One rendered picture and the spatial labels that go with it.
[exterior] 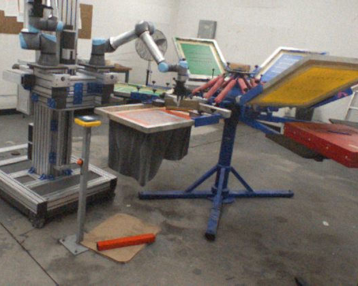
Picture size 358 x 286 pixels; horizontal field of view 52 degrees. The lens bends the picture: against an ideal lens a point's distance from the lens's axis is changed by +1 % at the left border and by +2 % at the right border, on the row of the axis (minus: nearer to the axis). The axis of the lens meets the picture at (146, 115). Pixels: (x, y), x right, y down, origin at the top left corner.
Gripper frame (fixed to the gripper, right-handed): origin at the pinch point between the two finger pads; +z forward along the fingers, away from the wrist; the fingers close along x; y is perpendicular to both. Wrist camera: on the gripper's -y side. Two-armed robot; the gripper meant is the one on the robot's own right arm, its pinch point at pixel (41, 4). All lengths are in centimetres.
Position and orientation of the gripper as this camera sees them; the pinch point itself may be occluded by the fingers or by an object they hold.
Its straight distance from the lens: 228.7
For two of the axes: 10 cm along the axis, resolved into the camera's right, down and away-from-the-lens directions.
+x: -8.9, -1.3, -4.3
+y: -2.3, 9.6, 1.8
